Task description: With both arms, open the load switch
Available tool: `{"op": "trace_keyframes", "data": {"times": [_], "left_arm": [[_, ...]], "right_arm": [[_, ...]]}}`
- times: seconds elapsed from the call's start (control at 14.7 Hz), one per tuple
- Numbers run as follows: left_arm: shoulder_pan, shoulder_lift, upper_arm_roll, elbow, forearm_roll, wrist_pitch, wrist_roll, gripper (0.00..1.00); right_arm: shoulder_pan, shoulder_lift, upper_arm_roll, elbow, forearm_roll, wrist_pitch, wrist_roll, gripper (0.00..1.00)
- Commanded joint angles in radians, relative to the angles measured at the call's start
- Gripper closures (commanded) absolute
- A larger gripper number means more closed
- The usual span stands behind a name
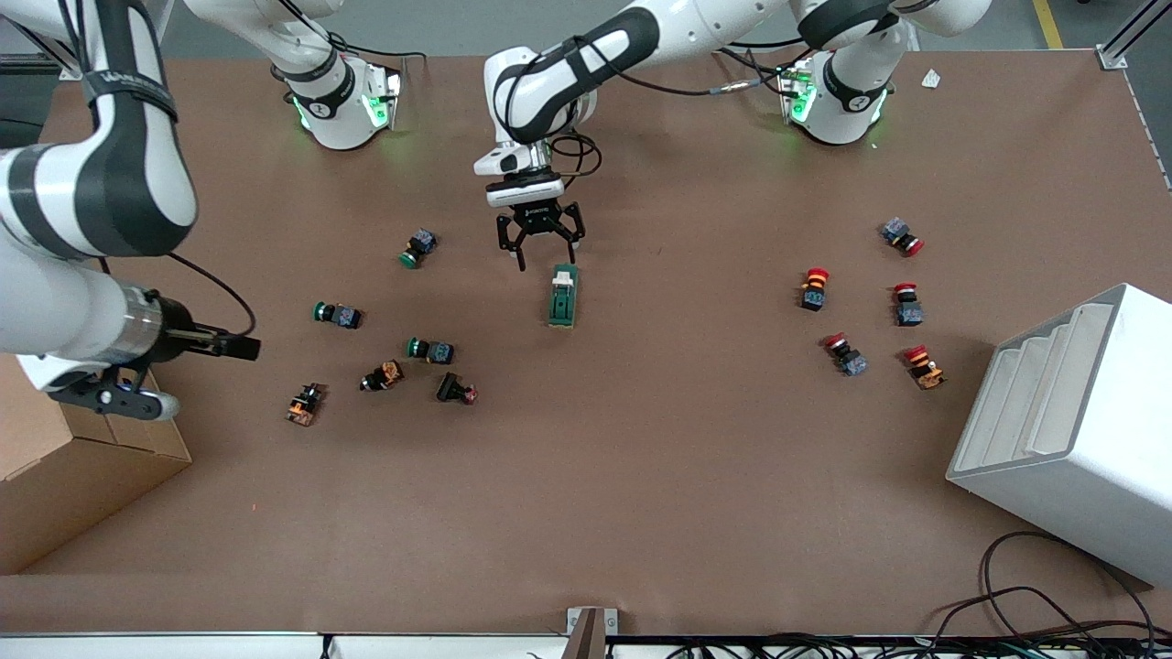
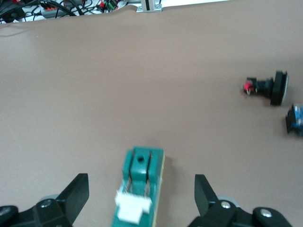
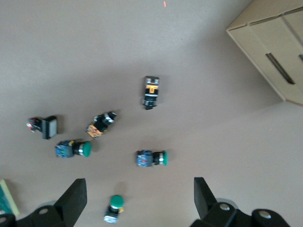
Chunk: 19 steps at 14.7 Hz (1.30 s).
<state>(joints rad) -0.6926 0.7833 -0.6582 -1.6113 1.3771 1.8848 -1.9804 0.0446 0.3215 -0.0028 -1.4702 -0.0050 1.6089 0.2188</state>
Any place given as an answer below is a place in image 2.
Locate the green load switch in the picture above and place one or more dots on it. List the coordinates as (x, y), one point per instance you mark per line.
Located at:
(142, 170)

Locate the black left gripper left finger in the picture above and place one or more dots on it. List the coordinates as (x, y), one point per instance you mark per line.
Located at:
(71, 203)

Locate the black push button red terminal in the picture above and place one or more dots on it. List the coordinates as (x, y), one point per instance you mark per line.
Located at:
(277, 87)

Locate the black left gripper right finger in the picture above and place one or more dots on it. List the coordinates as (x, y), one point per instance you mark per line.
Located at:
(208, 205)

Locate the grey metal camera bracket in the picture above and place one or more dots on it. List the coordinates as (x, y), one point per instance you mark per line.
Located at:
(149, 6)

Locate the grey power strip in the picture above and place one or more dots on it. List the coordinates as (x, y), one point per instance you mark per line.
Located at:
(49, 10)

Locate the green push button blue body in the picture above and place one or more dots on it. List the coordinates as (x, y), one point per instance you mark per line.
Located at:
(296, 120)

